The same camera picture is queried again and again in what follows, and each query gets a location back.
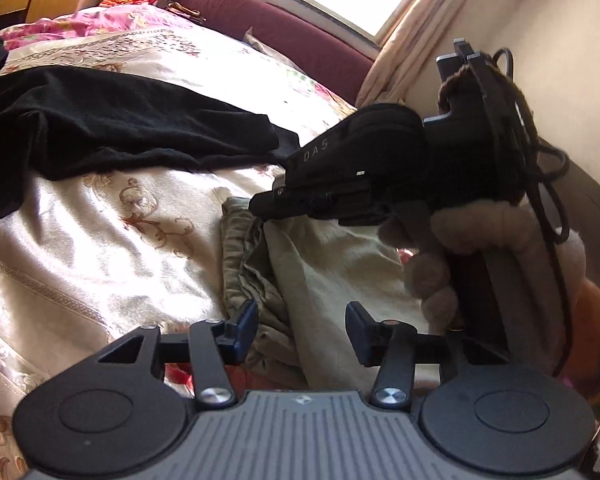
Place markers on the person's right forearm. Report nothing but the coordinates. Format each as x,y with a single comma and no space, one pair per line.
594,315

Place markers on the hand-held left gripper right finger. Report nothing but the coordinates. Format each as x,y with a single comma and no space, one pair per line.
357,334

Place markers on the maroon padded headboard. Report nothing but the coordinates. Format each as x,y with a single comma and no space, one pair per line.
280,25

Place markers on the person's right hand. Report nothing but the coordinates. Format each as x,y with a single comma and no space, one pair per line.
480,230

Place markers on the grey-green pants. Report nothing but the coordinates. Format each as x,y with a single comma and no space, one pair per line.
320,270

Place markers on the floral bed blanket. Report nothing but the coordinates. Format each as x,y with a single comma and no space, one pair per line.
105,260

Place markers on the black pants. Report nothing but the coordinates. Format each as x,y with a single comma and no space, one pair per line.
105,115

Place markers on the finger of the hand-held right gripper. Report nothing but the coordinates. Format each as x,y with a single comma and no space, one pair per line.
310,202

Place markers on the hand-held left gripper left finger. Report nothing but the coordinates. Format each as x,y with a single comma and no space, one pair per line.
245,329

